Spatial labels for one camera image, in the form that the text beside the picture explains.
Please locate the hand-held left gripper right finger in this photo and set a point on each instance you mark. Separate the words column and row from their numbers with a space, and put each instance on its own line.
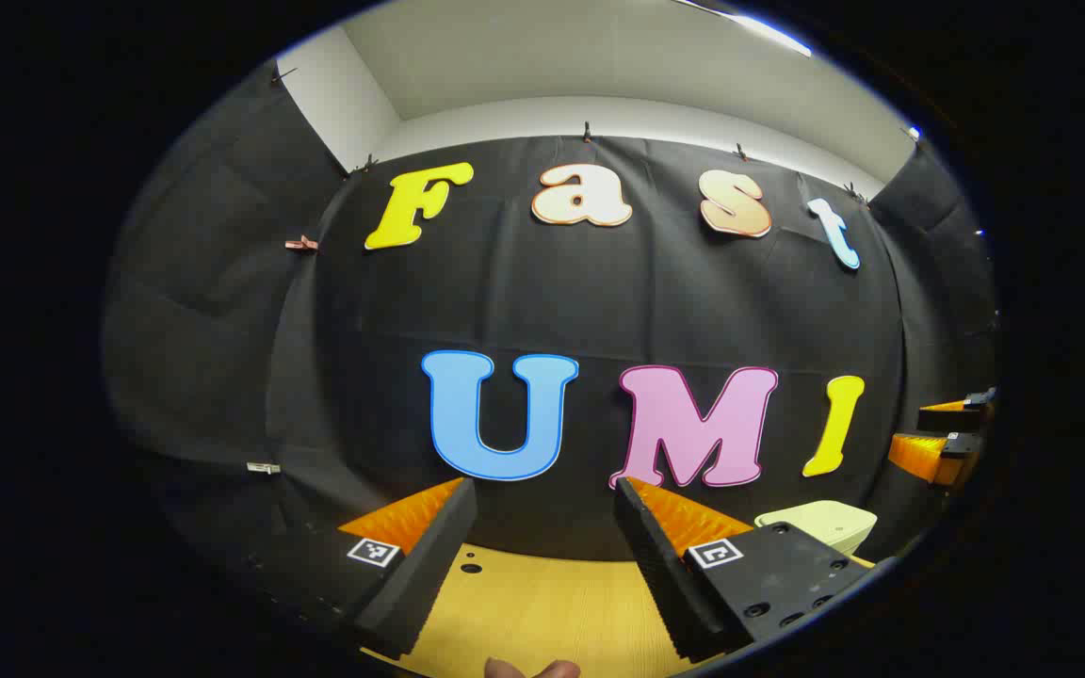
column 660, row 574

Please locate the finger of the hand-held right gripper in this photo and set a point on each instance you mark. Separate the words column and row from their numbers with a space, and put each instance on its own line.
column 919, row 457
column 952, row 419

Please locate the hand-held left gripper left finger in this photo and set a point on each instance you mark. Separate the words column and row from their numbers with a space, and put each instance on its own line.
column 429, row 565

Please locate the green desktop garbage bin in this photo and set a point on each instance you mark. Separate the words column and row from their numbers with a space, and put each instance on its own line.
column 820, row 523

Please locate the wooden desktop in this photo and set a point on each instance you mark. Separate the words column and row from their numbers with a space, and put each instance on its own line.
column 542, row 612

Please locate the silver clip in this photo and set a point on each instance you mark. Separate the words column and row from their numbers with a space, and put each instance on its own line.
column 263, row 467

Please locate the black backdrop cloth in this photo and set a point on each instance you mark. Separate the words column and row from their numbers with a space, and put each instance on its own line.
column 599, row 301

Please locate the copper clip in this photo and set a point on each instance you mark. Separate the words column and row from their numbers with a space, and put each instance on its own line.
column 300, row 244

